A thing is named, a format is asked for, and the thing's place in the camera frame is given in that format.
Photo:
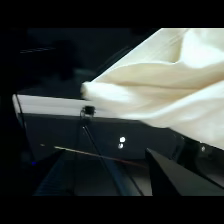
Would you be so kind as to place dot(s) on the cream garment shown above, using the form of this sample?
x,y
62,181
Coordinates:
x,y
173,86

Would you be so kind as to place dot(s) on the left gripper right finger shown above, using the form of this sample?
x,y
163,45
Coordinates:
x,y
173,180

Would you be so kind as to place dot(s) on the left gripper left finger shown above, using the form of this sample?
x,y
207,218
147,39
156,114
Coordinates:
x,y
55,176

